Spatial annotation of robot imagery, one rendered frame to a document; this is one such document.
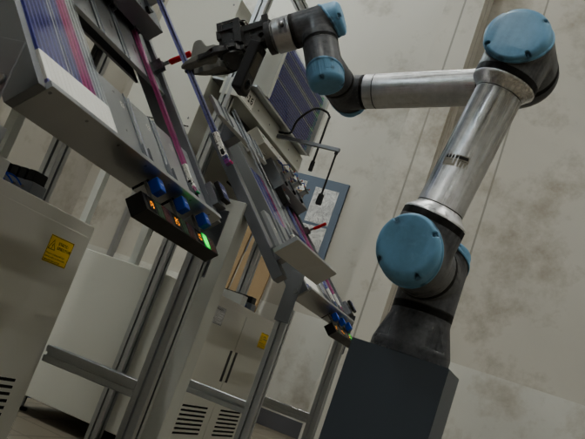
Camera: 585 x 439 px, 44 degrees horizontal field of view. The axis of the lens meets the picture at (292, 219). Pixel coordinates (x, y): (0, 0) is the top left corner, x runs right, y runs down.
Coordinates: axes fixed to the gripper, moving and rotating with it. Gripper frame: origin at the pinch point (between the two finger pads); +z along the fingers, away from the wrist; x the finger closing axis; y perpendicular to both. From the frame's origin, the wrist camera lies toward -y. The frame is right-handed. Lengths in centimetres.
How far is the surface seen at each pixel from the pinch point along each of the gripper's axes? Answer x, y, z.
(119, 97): 14.0, -10.9, 9.7
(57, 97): 44, -28, 4
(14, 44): 53, -24, 5
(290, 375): -412, -9, 105
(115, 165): 20.8, -29.2, 7.9
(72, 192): -408, 188, 286
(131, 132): 14.7, -19.8, 7.5
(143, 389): -22, -63, 27
